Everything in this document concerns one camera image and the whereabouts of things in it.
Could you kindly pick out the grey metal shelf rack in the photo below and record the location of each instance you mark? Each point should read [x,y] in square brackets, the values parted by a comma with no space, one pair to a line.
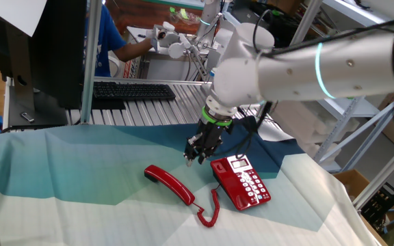
[361,109]

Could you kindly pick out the black computer monitor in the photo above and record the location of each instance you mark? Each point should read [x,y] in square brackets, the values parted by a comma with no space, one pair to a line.
[56,51]

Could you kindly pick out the black monitor stand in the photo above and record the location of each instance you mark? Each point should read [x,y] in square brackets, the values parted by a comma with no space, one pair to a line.
[43,112]

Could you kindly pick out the green sticky note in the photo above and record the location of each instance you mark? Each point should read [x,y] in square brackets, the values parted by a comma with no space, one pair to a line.
[172,10]
[184,13]

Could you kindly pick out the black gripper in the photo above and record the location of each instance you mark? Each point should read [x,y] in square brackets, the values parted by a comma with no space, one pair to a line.
[212,136]

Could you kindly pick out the black perforated crate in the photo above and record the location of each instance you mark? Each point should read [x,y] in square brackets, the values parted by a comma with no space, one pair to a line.
[381,201]

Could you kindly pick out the teal blue white tablecloth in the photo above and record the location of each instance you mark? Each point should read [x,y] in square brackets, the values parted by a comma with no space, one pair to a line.
[80,164]

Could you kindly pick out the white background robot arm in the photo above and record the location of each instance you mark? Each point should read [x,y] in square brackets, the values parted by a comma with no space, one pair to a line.
[210,13]

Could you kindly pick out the person in blue shirt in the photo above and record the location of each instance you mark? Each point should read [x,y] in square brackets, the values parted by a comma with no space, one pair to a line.
[108,41]

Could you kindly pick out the black computer keyboard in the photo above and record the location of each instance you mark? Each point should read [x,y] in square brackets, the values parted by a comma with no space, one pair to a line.
[132,91]

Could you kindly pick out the silver usb stick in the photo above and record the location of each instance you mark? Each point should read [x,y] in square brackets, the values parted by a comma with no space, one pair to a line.
[27,117]

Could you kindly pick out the white foam packing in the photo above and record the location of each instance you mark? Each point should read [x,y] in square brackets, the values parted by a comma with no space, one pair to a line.
[303,126]

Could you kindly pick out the red telephone base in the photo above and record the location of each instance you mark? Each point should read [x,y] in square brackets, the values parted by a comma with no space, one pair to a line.
[226,179]

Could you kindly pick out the white background desk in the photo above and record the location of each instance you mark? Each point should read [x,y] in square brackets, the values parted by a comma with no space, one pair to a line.
[163,68]

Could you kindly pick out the white round chair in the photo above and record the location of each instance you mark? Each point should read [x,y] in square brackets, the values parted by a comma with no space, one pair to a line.
[115,68]

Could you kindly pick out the red white carton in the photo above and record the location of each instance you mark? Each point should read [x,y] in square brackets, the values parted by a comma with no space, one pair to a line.
[130,68]

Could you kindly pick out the white haptic control device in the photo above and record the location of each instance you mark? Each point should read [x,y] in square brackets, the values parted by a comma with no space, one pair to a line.
[174,44]

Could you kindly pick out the red telephone handset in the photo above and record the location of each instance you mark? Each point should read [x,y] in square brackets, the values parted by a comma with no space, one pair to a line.
[169,182]

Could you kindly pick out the brown cardboard box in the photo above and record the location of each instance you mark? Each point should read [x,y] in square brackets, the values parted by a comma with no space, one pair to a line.
[351,181]

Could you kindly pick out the white paper sheet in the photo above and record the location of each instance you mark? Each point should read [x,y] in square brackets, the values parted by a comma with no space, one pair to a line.
[19,13]

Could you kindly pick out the bare person forearm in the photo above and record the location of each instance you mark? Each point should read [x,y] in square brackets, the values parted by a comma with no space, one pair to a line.
[132,51]

